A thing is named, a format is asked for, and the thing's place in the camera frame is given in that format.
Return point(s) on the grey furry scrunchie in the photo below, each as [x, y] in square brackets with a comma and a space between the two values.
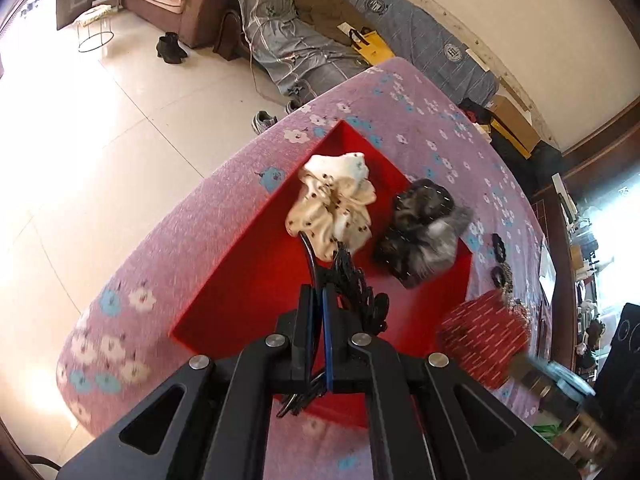
[425, 230]

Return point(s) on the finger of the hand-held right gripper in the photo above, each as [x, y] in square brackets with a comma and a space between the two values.
[527, 375]

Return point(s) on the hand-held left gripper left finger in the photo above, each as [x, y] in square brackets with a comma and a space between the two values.
[306, 320]

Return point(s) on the black headband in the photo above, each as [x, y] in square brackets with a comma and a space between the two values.
[355, 285]

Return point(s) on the red tray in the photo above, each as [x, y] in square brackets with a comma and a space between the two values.
[250, 300]

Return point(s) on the yellow paper bag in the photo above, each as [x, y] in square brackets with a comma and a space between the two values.
[372, 47]

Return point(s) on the black bag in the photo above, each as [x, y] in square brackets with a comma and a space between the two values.
[547, 157]

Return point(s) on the mauve sofa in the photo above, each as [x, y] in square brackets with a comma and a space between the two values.
[200, 5]

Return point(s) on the black ankle boot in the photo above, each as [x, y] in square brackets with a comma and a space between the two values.
[162, 47]
[177, 50]

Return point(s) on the cream cherry-print scrunchie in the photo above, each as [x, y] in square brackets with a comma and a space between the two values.
[340, 200]

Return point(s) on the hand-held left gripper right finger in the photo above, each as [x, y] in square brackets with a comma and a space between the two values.
[328, 330]

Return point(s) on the grey floral bedding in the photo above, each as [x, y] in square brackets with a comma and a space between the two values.
[285, 35]

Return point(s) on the white paper sheet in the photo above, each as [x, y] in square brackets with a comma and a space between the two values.
[547, 275]

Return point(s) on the yellow flat box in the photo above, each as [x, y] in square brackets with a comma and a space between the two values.
[507, 137]

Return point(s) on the red dotted scrunchie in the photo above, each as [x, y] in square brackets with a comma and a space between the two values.
[480, 335]

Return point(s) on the grey sneaker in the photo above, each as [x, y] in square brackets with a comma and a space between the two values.
[293, 106]
[264, 121]

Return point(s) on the purple floral bed sheet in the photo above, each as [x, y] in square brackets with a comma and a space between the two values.
[425, 125]

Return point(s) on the cardboard box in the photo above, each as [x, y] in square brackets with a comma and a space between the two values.
[517, 122]

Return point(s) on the olive jacket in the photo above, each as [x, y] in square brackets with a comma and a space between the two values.
[330, 10]

